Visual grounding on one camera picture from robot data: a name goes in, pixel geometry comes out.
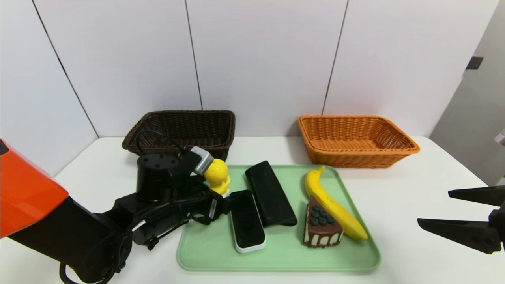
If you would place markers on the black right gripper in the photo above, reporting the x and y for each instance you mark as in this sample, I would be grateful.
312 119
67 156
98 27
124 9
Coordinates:
498 218

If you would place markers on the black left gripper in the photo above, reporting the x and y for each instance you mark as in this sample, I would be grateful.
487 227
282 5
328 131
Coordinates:
213 208

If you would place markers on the black felt eraser white base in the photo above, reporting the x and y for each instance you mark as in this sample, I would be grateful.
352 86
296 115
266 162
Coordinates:
246 223

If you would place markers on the yellow duck toy figure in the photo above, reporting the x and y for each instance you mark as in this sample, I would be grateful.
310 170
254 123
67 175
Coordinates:
217 171

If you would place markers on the black leather glasses case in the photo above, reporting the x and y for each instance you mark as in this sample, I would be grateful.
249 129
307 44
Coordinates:
270 197

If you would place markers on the chocolate blueberry cake slice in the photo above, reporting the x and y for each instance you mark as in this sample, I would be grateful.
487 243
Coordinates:
321 232

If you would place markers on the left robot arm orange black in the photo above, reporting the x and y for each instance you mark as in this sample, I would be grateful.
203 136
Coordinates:
31 189

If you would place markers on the dark brown wicker basket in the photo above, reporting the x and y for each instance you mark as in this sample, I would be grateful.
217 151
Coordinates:
213 130

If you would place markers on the orange wicker basket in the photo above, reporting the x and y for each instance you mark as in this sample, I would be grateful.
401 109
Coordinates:
355 157

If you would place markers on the green plastic tray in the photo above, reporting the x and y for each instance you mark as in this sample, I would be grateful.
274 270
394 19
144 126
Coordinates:
284 248

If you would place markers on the yellow banana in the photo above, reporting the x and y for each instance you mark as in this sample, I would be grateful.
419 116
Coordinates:
335 209

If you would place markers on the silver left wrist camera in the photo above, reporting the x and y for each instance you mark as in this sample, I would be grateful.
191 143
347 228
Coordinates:
203 159

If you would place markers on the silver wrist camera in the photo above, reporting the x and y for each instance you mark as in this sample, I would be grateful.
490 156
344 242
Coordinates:
203 159
501 138

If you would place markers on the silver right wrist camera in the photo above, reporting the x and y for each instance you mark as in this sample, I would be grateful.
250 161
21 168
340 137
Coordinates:
501 138

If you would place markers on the dark wall bracket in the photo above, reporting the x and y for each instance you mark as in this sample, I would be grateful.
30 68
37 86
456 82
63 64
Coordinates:
474 63

